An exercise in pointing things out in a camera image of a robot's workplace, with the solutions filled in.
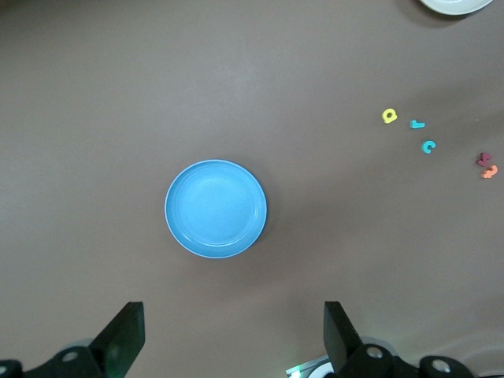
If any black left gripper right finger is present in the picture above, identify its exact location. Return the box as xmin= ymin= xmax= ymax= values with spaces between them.
xmin=323 ymin=301 xmax=473 ymax=378

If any beige plate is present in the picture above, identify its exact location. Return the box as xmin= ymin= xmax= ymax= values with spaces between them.
xmin=417 ymin=0 xmax=495 ymax=17

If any blue plate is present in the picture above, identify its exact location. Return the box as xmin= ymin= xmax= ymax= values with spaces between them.
xmin=164 ymin=158 xmax=269 ymax=260

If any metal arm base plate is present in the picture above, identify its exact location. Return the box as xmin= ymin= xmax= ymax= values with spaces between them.
xmin=285 ymin=353 xmax=330 ymax=378

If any brown table cover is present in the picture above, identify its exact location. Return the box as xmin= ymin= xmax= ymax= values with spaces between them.
xmin=0 ymin=0 xmax=504 ymax=378

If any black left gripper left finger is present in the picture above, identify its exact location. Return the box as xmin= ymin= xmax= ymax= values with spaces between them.
xmin=0 ymin=301 xmax=146 ymax=378

